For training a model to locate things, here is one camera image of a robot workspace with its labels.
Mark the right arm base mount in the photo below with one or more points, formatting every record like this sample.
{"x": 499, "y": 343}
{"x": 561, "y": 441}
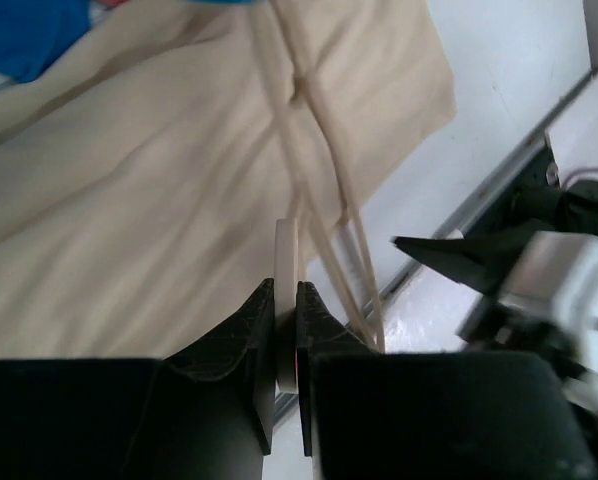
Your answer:
{"x": 539, "y": 175}

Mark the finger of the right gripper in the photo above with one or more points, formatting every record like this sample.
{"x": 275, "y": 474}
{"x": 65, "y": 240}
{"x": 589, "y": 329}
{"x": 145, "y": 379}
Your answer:
{"x": 481, "y": 263}

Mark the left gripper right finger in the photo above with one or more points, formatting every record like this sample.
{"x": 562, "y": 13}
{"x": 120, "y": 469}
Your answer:
{"x": 323, "y": 344}

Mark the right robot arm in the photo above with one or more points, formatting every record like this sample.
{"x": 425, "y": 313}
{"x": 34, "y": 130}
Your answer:
{"x": 577, "y": 212}

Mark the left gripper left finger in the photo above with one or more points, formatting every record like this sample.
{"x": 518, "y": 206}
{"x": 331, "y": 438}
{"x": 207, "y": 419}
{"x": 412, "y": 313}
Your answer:
{"x": 240, "y": 351}

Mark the blue t-shirt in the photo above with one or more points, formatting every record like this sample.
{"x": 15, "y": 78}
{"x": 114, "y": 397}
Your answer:
{"x": 35, "y": 34}

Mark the beige trousers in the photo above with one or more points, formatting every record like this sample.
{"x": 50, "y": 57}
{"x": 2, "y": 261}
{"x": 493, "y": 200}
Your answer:
{"x": 142, "y": 176}

